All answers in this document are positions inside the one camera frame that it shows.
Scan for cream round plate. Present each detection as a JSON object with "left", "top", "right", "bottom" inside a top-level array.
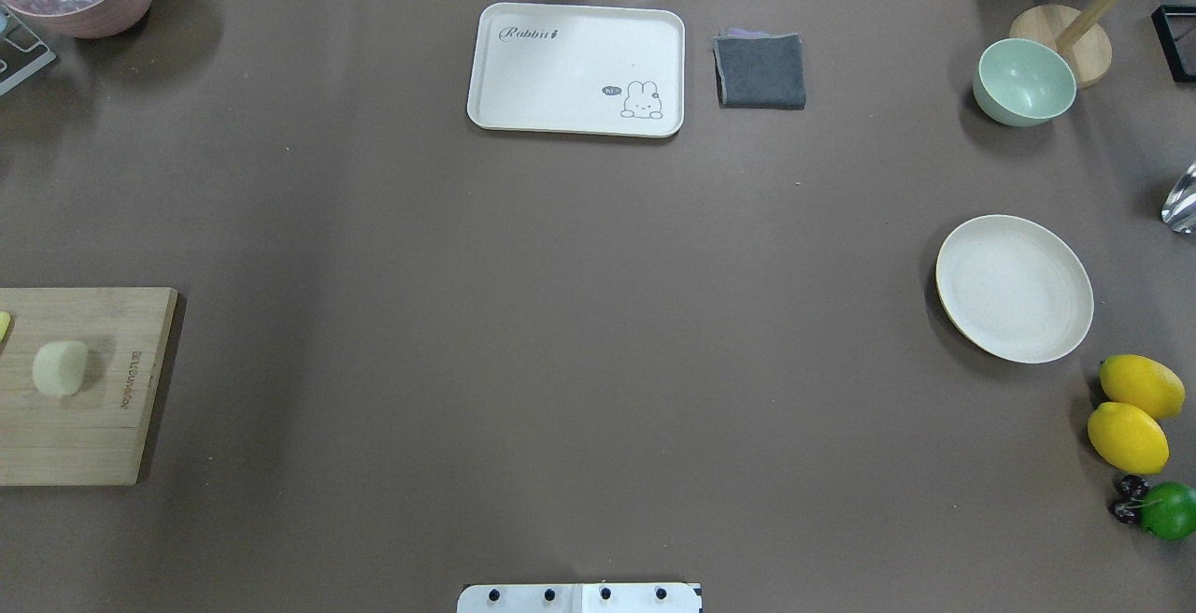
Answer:
[{"left": 934, "top": 214, "right": 1096, "bottom": 364}]

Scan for cream rabbit tray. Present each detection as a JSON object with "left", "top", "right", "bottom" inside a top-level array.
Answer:
[{"left": 466, "top": 4, "right": 685, "bottom": 137}]

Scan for white steamed bun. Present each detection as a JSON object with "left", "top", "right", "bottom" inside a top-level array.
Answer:
[{"left": 33, "top": 341, "right": 89, "bottom": 396}]

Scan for black glass tray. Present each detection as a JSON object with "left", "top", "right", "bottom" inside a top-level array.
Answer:
[{"left": 1151, "top": 5, "right": 1195, "bottom": 82}]

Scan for grey folded cloth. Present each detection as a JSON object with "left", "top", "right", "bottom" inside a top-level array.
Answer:
[{"left": 712, "top": 29, "right": 807, "bottom": 110}]

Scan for green bowl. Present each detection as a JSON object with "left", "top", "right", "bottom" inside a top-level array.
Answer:
[{"left": 971, "top": 38, "right": 1079, "bottom": 127}]

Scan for wooden cutting board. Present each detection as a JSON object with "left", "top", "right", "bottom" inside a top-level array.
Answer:
[{"left": 1, "top": 288, "right": 177, "bottom": 488}]

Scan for upper yellow lemon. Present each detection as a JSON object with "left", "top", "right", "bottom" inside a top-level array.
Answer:
[{"left": 1098, "top": 354, "right": 1186, "bottom": 419}]

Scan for yellow lemon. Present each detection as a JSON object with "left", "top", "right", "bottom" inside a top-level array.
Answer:
[
  {"left": 1088, "top": 403, "right": 1170, "bottom": 476},
  {"left": 1098, "top": 354, "right": 1186, "bottom": 419}
]

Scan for wooden cup stand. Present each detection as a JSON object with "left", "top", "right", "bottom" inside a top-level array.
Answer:
[{"left": 1008, "top": 0, "right": 1119, "bottom": 88}]

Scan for lower yellow lemon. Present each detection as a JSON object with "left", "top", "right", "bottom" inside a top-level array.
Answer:
[{"left": 1088, "top": 403, "right": 1170, "bottom": 476}]

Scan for dark cherries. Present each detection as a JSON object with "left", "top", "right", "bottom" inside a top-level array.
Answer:
[{"left": 1109, "top": 474, "right": 1152, "bottom": 525}]

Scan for metal scoop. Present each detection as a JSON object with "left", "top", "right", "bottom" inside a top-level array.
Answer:
[{"left": 1160, "top": 163, "right": 1196, "bottom": 235}]

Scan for green lime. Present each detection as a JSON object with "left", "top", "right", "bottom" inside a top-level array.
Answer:
[{"left": 1140, "top": 482, "right": 1195, "bottom": 541}]

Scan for white cup rack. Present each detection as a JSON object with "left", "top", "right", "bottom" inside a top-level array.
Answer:
[{"left": 0, "top": 6, "right": 57, "bottom": 96}]

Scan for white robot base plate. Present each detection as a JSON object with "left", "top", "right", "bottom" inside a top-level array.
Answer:
[{"left": 456, "top": 582, "right": 704, "bottom": 612}]

